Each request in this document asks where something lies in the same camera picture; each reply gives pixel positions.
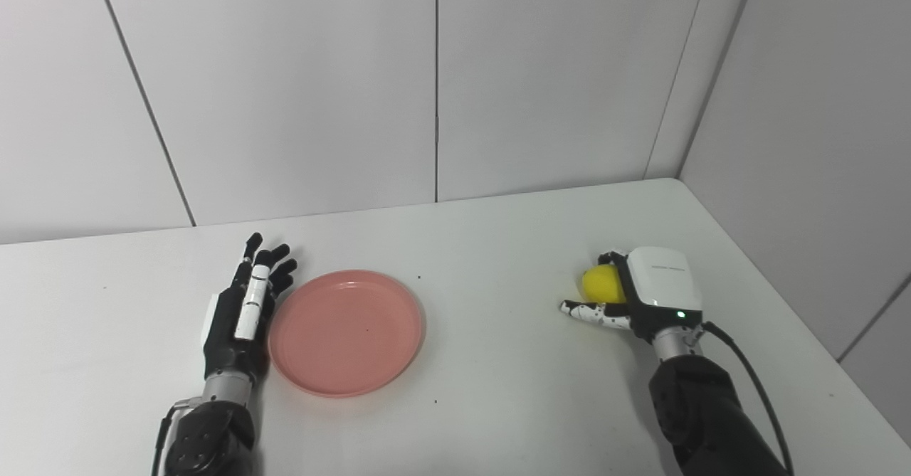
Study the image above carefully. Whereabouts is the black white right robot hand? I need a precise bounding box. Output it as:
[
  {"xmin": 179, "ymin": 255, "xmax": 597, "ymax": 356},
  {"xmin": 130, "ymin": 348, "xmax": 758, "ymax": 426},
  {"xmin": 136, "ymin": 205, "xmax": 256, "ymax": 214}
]
[{"xmin": 559, "ymin": 246, "xmax": 704, "ymax": 342}]

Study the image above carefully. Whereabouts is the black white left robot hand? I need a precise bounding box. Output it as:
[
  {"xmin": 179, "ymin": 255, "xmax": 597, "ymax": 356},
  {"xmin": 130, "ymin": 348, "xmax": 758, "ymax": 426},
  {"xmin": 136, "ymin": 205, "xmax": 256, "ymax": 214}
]
[{"xmin": 201, "ymin": 232, "xmax": 298, "ymax": 382}]

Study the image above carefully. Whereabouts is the yellow lemon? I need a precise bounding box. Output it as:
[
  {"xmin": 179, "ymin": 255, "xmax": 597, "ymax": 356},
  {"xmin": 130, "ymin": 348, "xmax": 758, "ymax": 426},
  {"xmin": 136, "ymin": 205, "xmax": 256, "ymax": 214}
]
[{"xmin": 581, "ymin": 264, "xmax": 628, "ymax": 305}]

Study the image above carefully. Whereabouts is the pink round plate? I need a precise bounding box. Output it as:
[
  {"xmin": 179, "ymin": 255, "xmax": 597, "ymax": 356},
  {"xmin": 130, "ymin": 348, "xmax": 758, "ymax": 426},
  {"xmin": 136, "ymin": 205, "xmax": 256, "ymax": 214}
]
[{"xmin": 268, "ymin": 270, "xmax": 426, "ymax": 398}]

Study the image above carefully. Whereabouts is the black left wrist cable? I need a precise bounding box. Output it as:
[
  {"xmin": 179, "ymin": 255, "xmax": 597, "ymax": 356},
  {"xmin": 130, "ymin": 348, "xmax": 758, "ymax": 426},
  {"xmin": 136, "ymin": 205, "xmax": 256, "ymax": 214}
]
[{"xmin": 151, "ymin": 398, "xmax": 204, "ymax": 476}]

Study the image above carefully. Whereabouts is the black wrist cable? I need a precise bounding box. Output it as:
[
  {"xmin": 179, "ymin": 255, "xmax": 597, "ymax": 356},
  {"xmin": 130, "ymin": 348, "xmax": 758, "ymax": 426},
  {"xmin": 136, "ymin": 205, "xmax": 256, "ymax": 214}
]
[
  {"xmin": 701, "ymin": 322, "xmax": 795, "ymax": 476},
  {"xmin": 151, "ymin": 398, "xmax": 204, "ymax": 476}
]

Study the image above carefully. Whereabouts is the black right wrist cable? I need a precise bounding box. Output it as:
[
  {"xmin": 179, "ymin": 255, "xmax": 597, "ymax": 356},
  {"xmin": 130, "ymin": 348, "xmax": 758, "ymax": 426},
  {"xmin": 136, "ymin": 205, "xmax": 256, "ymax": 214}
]
[{"xmin": 701, "ymin": 322, "xmax": 795, "ymax": 476}]

